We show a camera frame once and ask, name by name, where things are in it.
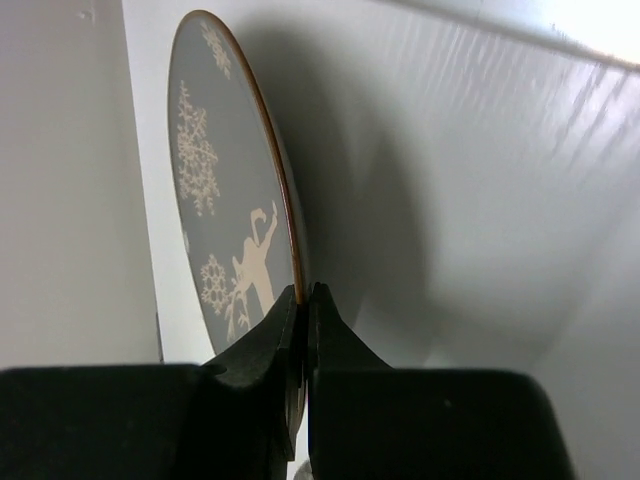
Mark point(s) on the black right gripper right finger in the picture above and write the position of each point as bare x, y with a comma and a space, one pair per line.
369, 420

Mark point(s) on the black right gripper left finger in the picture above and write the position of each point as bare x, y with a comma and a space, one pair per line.
233, 417

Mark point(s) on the grey reindeer plate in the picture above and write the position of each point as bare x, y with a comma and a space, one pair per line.
237, 202

